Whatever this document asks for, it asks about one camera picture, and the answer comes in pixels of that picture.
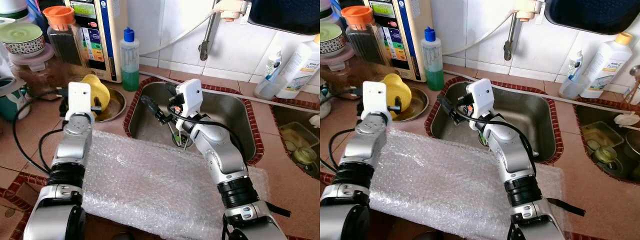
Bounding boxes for small clear spray bottle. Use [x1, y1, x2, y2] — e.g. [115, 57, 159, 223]
[558, 48, 586, 99]
[254, 48, 283, 101]

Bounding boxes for stainless steel sink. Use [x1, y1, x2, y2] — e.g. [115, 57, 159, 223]
[425, 76, 565, 166]
[123, 76, 265, 166]
[574, 102, 640, 183]
[270, 102, 321, 181]

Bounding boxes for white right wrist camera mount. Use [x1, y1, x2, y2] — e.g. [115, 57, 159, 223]
[466, 78, 496, 132]
[175, 78, 203, 119]

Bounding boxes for beige tap filter head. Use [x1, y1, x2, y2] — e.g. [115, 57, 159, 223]
[215, 0, 251, 22]
[512, 0, 546, 22]

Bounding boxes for white detergent bottle yellow cap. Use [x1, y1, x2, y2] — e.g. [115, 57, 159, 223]
[275, 34, 321, 99]
[580, 32, 633, 99]

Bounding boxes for round steel plate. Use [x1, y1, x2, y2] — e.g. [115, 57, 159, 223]
[395, 86, 430, 122]
[92, 86, 127, 123]

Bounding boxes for glass jar orange lid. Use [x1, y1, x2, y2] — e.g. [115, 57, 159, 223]
[42, 6, 93, 76]
[341, 6, 393, 76]

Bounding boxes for grey metal faucet pipe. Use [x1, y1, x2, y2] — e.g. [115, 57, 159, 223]
[198, 7, 221, 62]
[502, 10, 523, 62]

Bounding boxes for blue-capped green soap bottle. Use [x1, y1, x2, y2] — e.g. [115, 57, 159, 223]
[421, 26, 445, 92]
[120, 27, 141, 92]

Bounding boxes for patterned ceramic bowl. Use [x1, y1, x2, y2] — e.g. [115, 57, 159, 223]
[320, 22, 348, 56]
[0, 22, 47, 57]

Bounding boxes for yellow plastic bowl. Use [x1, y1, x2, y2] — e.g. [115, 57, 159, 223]
[80, 74, 111, 118]
[382, 73, 412, 119]

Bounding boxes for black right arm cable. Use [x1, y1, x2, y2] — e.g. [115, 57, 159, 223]
[167, 102, 248, 166]
[452, 105, 538, 166]

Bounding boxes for white faucet hose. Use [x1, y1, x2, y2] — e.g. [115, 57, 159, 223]
[140, 10, 223, 57]
[442, 12, 521, 56]

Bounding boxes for clear bubble wrap sheet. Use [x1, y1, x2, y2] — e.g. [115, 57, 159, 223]
[370, 127, 566, 240]
[82, 130, 271, 240]

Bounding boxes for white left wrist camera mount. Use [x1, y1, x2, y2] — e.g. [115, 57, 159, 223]
[67, 81, 93, 121]
[362, 81, 389, 121]

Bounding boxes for steel ladle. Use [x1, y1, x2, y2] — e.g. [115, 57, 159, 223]
[627, 64, 640, 106]

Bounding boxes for square glass container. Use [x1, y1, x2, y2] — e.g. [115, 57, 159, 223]
[582, 121, 617, 151]
[279, 122, 311, 151]

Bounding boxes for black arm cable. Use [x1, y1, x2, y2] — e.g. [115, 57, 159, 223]
[12, 90, 68, 176]
[327, 127, 363, 173]
[452, 105, 538, 166]
[167, 102, 248, 166]

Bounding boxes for dark blue basin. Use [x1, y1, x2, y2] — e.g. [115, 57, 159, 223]
[247, 0, 321, 36]
[544, 0, 640, 36]

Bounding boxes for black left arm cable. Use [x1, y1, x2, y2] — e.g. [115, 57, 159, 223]
[12, 90, 68, 176]
[327, 127, 363, 173]

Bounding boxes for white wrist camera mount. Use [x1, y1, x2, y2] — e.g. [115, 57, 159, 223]
[175, 78, 203, 119]
[362, 81, 389, 121]
[466, 78, 496, 132]
[67, 81, 93, 121]

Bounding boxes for black right arm strap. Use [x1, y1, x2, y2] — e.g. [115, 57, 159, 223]
[264, 201, 292, 218]
[546, 197, 587, 217]

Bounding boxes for plastic container brown contents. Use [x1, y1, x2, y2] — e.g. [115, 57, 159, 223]
[320, 44, 373, 98]
[9, 44, 71, 98]

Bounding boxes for teal rabbit mug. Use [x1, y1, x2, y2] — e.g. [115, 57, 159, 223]
[320, 82, 332, 120]
[0, 76, 31, 122]

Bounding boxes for beige water ionizer machine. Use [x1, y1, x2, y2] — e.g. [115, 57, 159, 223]
[67, 0, 130, 83]
[367, 0, 428, 82]

